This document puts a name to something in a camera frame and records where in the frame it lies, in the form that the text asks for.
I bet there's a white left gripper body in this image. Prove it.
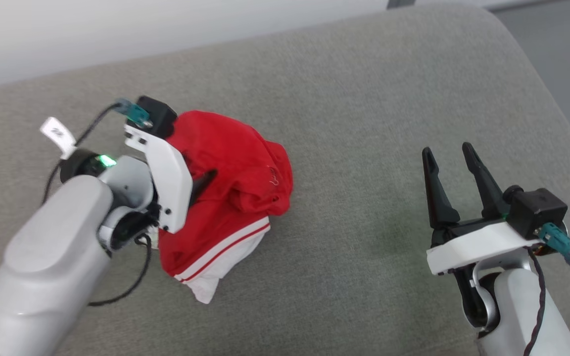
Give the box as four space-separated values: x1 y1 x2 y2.
124 124 193 234

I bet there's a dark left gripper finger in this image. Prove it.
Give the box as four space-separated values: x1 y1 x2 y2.
189 170 218 206

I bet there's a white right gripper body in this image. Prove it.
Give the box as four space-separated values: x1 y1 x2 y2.
426 217 529 276

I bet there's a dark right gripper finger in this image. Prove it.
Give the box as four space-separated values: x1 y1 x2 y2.
462 142 509 220
422 146 461 230

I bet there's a red and white jersey garment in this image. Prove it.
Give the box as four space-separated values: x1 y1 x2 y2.
158 110 294 304

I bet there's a grey fabric sofa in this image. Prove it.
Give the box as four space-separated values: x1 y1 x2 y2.
0 0 570 356

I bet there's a teal right camera connector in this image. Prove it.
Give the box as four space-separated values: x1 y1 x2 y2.
537 222 570 268

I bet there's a teal camera connector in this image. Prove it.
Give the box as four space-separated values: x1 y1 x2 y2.
115 98 153 128
537 222 570 268

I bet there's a teal left camera connector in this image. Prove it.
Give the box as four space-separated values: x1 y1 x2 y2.
115 98 153 128

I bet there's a braided dark right arm cable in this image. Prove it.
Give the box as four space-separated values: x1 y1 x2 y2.
522 247 548 356

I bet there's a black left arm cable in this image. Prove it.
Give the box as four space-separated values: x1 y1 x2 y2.
88 235 153 307

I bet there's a black left camera cable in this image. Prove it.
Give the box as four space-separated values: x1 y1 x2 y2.
42 103 120 204

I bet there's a white paper cable tag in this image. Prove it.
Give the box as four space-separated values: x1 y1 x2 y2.
40 117 77 160

